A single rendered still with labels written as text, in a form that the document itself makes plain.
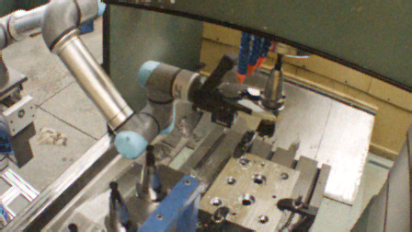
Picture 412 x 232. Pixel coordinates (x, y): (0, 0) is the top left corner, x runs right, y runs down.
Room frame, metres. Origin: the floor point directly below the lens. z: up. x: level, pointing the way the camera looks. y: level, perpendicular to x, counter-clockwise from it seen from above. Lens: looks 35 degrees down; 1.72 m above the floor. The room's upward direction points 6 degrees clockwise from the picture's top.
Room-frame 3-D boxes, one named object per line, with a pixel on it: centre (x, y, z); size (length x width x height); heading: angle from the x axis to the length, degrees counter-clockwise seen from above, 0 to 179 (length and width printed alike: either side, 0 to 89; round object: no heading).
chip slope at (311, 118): (1.28, -0.39, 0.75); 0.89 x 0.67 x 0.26; 67
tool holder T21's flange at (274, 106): (0.66, -0.14, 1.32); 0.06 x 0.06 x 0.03
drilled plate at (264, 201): (0.70, -0.16, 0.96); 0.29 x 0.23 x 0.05; 157
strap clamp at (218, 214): (0.55, -0.06, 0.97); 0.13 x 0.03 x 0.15; 157
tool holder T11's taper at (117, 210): (0.35, 0.13, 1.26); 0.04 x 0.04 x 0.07
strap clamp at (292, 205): (0.62, -0.29, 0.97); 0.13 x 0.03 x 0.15; 67
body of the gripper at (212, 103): (0.71, -0.02, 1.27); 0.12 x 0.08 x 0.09; 68
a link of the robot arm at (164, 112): (0.76, 0.13, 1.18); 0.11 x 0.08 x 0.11; 161
